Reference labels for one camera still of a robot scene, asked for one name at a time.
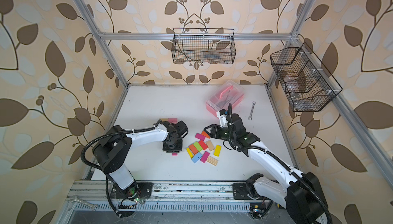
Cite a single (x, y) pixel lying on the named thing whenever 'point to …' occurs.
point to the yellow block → (217, 150)
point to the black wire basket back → (200, 45)
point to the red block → (202, 144)
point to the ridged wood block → (212, 160)
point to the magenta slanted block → (204, 156)
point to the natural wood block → (163, 119)
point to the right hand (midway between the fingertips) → (207, 130)
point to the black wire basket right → (308, 84)
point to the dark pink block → (174, 154)
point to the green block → (197, 146)
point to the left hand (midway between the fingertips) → (176, 150)
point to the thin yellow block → (190, 153)
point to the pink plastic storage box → (228, 92)
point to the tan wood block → (210, 145)
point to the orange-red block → (193, 149)
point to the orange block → (205, 134)
